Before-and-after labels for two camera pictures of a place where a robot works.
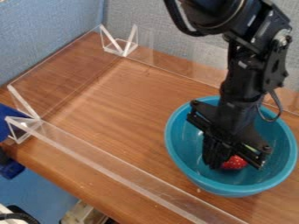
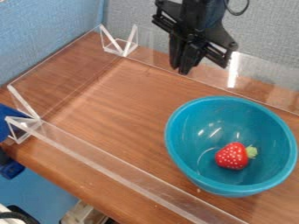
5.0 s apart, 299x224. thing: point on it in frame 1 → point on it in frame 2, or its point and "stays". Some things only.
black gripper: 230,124 → 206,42
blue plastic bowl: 247,182 stays
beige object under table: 83,214 stays
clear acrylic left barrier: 52,80 stays
